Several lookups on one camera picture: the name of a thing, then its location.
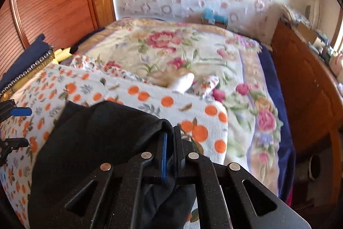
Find floral blanket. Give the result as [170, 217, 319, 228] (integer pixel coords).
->
[78, 17, 284, 192]

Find black t-shirt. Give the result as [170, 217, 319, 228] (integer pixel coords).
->
[28, 101, 199, 229]

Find folded navy cloth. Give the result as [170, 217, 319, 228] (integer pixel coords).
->
[0, 34, 54, 87]

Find blue box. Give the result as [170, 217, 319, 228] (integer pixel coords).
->
[202, 8, 228, 26]

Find red cloth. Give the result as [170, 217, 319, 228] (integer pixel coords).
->
[283, 188, 296, 206]

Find wooden headboard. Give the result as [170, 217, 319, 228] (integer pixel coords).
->
[0, 0, 116, 77]

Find wooden cabinet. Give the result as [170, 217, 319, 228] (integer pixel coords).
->
[271, 21, 343, 155]

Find orange-print white bed sheet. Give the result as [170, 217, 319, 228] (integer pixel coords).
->
[0, 55, 229, 229]

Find yellow item with black tips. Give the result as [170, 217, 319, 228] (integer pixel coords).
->
[54, 47, 75, 64]

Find pink white ceramic pot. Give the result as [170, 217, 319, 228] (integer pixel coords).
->
[332, 53, 343, 77]

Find round grey object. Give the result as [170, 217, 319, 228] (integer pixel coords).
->
[308, 155, 321, 180]

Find patterned folded cloth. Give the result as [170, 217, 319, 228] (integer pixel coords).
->
[281, 5, 309, 29]

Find cardboard box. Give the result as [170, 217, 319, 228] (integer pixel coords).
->
[291, 22, 317, 42]

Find navy blue blanket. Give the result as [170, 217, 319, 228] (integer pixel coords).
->
[257, 44, 297, 200]

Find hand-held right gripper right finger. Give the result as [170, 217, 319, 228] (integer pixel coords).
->
[173, 126, 311, 229]

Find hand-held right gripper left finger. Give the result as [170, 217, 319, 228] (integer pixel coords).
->
[54, 132, 175, 229]

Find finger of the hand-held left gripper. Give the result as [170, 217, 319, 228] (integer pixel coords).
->
[0, 138, 29, 165]
[0, 100, 33, 123]

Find white and tan blurred item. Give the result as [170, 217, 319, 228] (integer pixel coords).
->
[149, 69, 195, 93]

